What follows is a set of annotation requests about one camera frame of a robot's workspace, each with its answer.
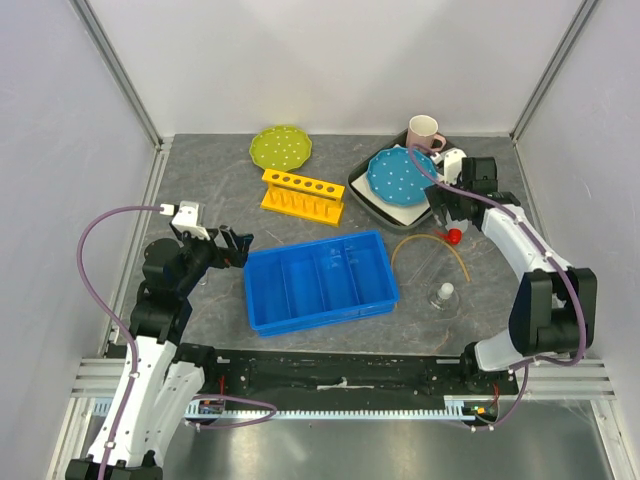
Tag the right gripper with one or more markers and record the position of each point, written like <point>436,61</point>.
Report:
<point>438,196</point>

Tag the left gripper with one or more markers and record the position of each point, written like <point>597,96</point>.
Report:
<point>224,258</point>

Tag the wash bottle red cap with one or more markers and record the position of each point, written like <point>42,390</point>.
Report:
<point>452,232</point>

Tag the glass flask white stopper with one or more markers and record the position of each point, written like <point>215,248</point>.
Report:
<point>444,297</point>

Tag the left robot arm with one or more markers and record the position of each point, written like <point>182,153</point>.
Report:
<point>161,373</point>

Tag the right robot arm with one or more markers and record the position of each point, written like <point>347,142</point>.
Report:
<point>552,319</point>

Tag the blue dotted plate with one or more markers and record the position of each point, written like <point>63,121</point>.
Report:
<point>394,178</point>

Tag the pink mug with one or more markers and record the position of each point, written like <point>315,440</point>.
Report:
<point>423,132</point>

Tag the dark green tray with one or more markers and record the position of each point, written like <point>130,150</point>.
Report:
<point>394,218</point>

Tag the yellow test tube rack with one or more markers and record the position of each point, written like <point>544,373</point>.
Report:
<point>303,197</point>

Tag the blue plastic organizer tray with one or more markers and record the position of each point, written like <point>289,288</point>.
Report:
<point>319,283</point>

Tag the green dotted plate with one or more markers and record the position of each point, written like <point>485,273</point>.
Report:
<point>282,147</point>

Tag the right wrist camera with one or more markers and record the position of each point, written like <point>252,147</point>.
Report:
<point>449,165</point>

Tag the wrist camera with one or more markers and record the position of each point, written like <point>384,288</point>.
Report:
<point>187,221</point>
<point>449,165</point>

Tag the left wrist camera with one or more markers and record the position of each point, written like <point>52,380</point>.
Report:
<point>187,221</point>

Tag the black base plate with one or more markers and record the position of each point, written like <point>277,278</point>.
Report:
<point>238,372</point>

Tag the cable duct rail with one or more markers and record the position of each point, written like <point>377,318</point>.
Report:
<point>453,410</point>

